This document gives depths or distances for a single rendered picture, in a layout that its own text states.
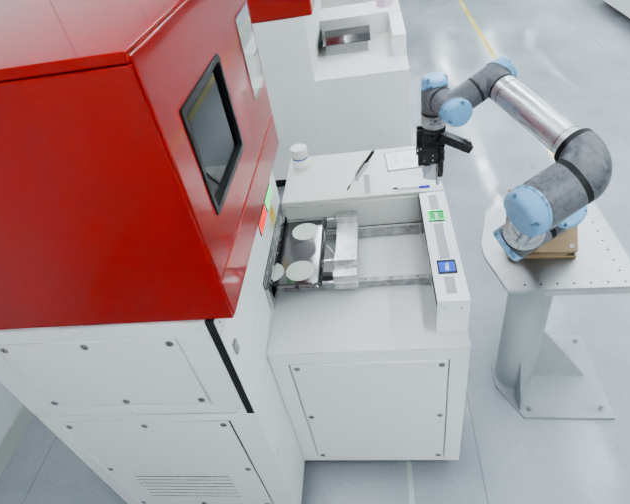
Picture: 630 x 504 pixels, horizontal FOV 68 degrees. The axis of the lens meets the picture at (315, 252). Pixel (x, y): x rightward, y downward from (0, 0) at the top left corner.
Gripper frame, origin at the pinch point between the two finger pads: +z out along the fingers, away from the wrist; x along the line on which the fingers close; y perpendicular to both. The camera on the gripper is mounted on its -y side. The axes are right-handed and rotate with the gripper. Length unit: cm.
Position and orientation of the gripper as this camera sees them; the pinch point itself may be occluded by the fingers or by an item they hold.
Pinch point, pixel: (439, 180)
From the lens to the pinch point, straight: 161.5
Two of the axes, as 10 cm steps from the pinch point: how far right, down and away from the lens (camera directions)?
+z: 1.5, 7.4, 6.5
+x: -0.7, 6.6, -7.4
